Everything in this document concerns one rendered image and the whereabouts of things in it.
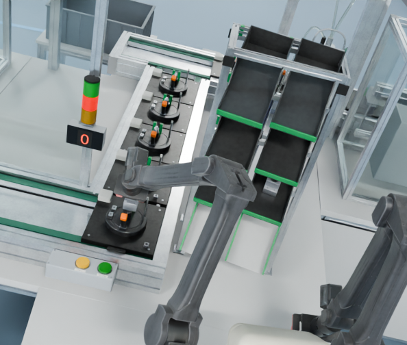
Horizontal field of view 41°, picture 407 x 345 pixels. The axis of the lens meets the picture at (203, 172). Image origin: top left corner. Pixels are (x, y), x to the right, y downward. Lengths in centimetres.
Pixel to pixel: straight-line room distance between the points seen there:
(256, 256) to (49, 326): 68
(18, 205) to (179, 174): 80
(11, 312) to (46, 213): 97
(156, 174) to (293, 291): 77
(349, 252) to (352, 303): 117
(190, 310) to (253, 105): 60
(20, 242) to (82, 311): 29
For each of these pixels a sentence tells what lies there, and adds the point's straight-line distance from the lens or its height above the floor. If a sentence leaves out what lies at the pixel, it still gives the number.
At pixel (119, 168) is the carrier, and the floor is 97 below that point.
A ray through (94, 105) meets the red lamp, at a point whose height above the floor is 133.
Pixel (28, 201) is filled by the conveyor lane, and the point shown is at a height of 92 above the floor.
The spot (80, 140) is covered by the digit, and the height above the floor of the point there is 119.
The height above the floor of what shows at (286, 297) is 86.
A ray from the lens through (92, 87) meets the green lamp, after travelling 174.
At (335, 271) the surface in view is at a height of 52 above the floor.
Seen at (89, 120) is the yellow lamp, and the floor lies 128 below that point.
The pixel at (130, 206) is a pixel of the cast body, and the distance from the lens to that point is 180.
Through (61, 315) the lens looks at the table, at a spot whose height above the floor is 86.
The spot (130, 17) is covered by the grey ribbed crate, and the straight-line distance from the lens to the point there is 399.
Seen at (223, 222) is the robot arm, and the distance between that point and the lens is 118.
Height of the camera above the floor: 228
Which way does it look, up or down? 37 degrees down
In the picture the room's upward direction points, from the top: 15 degrees clockwise
